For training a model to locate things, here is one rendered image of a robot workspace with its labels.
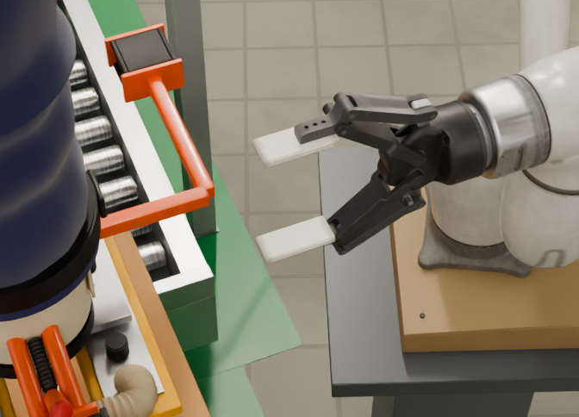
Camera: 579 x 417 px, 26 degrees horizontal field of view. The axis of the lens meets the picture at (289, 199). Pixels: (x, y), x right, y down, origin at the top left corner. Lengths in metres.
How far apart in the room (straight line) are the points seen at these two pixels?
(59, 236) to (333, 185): 0.96
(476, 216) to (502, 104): 0.78
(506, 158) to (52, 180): 0.45
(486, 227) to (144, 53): 0.60
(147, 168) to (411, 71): 1.23
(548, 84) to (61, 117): 0.47
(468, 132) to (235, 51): 2.43
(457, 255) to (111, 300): 0.66
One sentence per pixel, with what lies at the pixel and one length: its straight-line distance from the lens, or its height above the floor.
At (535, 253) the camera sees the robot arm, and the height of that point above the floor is 1.39.
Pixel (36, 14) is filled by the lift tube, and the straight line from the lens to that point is 1.14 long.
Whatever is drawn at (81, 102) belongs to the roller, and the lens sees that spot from 2.69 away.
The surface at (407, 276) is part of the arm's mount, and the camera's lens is 2.03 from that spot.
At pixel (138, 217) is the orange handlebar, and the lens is 1.56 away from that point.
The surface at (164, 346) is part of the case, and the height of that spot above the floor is 0.94.
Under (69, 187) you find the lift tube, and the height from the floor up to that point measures 1.44.
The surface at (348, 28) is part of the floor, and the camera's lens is 3.63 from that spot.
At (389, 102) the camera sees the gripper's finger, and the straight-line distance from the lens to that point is 1.10.
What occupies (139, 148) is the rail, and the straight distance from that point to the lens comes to 2.51.
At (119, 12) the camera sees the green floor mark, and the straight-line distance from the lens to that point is 3.70.
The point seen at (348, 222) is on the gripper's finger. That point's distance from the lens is 1.19.
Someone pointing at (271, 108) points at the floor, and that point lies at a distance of 3.39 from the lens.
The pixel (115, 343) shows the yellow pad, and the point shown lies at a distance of 1.56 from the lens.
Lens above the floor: 2.44
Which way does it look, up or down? 50 degrees down
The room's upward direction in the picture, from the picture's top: straight up
